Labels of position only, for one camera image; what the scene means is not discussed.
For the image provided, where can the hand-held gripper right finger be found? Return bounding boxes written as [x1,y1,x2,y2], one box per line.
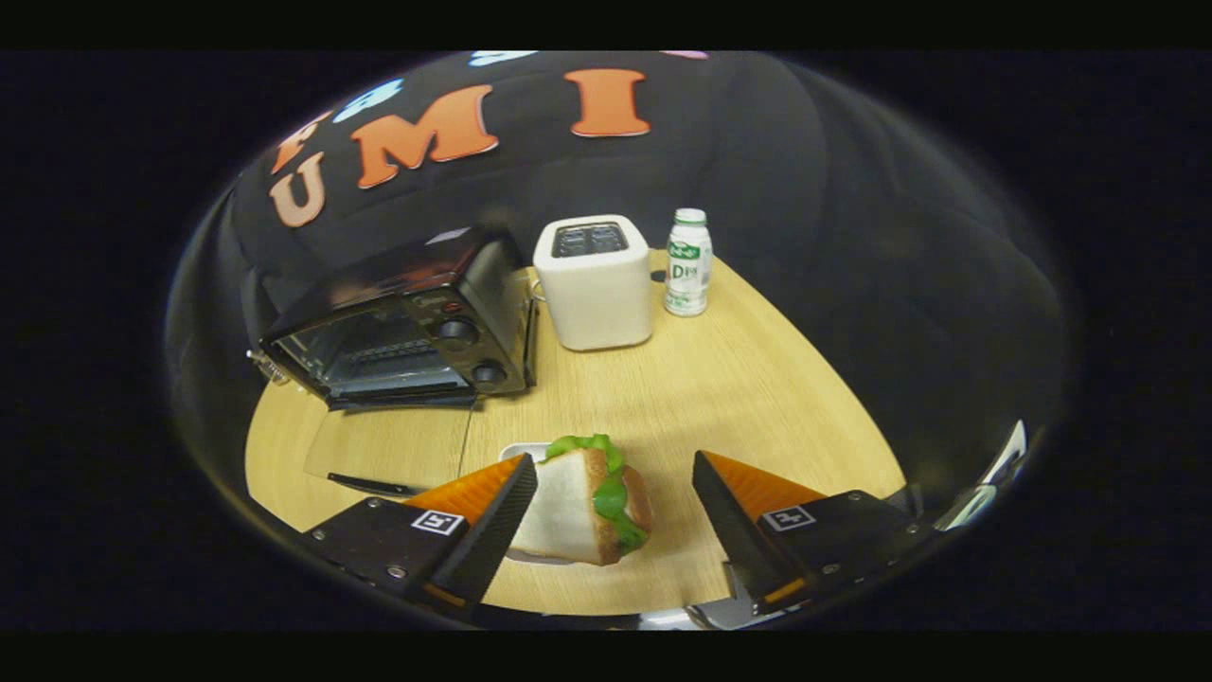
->
[692,451,940,617]

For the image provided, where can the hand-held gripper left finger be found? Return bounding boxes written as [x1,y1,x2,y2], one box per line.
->
[303,455,539,614]

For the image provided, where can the lettuce sandwich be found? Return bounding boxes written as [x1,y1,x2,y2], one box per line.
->
[511,434,654,567]

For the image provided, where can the black toaster oven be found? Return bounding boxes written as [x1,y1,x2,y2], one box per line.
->
[248,225,541,500]

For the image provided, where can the white pop-up toaster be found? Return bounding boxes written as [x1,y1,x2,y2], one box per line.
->
[533,215,655,352]

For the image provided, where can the white green-label drink bottle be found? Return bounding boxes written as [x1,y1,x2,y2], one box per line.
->
[664,208,714,318]

